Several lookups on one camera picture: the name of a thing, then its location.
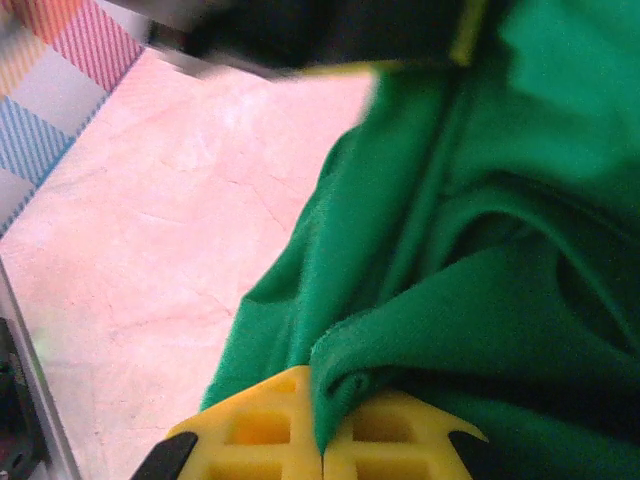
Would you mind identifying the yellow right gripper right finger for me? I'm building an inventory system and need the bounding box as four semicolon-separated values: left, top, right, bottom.
322;389;490;480

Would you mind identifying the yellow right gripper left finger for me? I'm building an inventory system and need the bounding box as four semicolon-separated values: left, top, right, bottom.
128;364;325;480

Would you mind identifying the green t-shirt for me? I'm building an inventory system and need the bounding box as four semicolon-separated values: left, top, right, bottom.
199;0;640;480

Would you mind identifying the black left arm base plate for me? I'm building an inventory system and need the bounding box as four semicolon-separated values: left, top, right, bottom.
0;317;39;480

